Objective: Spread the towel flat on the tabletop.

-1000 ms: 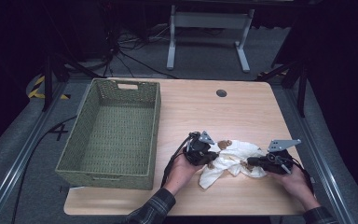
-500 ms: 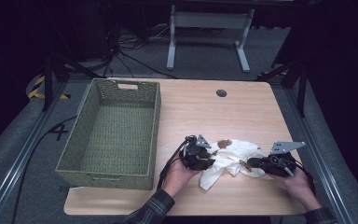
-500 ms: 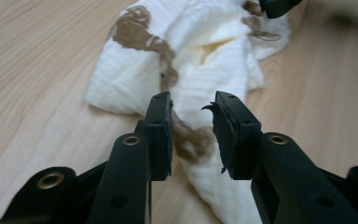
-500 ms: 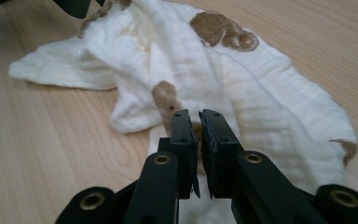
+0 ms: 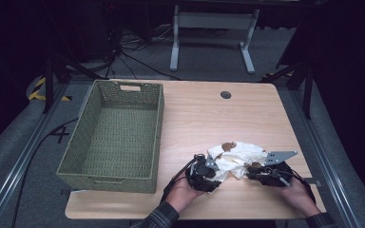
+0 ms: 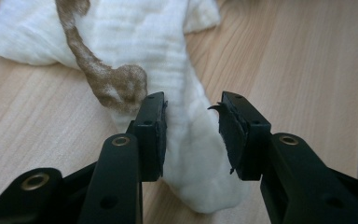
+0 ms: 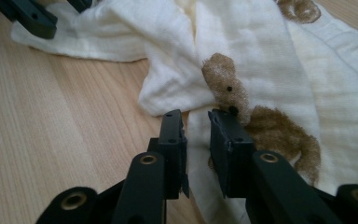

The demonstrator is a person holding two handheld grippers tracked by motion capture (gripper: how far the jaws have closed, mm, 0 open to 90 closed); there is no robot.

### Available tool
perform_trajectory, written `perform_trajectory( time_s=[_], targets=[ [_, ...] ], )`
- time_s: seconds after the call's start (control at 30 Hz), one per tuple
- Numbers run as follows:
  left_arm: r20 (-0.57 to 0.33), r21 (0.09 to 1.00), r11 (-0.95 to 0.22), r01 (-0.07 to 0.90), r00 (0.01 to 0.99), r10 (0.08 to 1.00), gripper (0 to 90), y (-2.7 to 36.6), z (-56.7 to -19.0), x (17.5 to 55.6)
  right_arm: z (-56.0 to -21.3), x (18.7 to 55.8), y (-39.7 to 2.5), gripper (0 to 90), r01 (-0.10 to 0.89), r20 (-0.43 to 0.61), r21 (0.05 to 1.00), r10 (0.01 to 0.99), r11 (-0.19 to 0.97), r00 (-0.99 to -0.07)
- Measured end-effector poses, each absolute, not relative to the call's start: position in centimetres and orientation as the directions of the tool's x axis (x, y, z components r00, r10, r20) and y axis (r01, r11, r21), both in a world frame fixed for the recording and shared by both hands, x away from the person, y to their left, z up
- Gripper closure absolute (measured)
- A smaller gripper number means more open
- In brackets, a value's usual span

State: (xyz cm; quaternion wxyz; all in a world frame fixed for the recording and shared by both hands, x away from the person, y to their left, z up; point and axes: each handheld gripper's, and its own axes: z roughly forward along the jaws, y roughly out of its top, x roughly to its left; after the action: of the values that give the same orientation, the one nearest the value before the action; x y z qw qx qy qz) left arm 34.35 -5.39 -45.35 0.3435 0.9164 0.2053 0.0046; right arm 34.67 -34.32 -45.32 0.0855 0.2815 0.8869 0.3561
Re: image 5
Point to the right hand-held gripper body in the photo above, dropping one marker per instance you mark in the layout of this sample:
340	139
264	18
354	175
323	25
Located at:
274	172

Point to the dark round table grommet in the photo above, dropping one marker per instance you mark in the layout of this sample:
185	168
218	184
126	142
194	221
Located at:
226	94

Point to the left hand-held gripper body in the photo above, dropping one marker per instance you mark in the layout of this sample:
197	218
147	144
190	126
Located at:
201	174

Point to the person's left hand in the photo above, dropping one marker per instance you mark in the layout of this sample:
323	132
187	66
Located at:
182	194

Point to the metal floor rail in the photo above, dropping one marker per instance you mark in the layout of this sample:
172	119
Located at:
323	152
15	171

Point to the yellow and black floor tape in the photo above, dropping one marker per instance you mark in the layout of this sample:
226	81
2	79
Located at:
38	93

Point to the person's right hand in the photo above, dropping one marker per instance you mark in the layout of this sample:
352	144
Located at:
297	198

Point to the grey metal desk frame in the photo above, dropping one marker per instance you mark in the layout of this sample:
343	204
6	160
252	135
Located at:
214	20

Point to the white cloth with brown patches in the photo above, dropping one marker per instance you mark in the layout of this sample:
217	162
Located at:
237	158

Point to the black tripod stand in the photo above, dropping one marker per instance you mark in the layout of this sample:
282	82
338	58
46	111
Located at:
304	82
52	79

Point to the green woven basket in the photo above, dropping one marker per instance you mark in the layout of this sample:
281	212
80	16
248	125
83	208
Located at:
120	139

